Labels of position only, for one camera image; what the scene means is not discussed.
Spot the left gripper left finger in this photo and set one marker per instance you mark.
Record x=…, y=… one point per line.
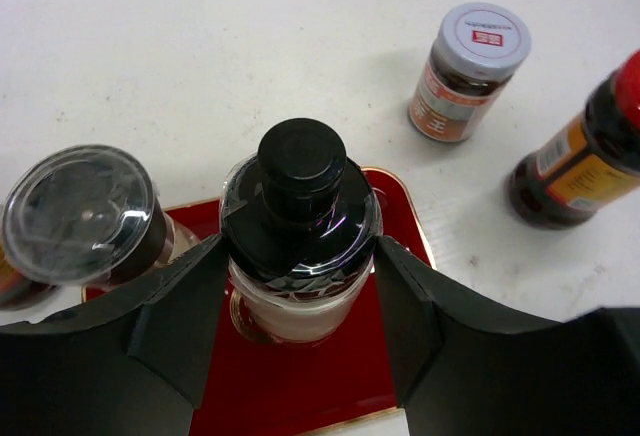
x=133, y=361

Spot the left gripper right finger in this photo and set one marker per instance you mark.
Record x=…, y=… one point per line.
x=463, y=364

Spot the clear-lid grinder bottle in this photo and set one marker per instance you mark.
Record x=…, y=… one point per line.
x=89, y=215

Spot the black-capped white bottle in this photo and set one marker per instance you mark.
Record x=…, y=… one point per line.
x=302, y=222

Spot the red-capped sauce bottle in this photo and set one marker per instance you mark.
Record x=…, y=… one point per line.
x=592, y=161

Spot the white-capped spice jar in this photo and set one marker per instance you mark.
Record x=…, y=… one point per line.
x=478, y=49

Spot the red rectangular tray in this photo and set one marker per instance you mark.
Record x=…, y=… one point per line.
x=259, y=386

